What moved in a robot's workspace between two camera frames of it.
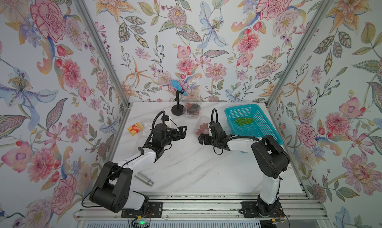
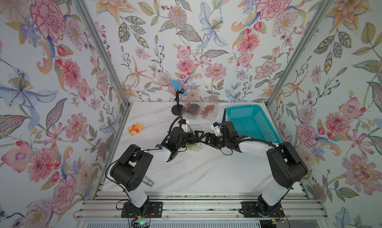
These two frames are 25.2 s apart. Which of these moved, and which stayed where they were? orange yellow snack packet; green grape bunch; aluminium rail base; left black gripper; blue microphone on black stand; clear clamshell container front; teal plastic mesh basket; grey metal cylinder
Moved: left black gripper; green grape bunch
Stayed: grey metal cylinder; aluminium rail base; clear clamshell container front; orange yellow snack packet; blue microphone on black stand; teal plastic mesh basket
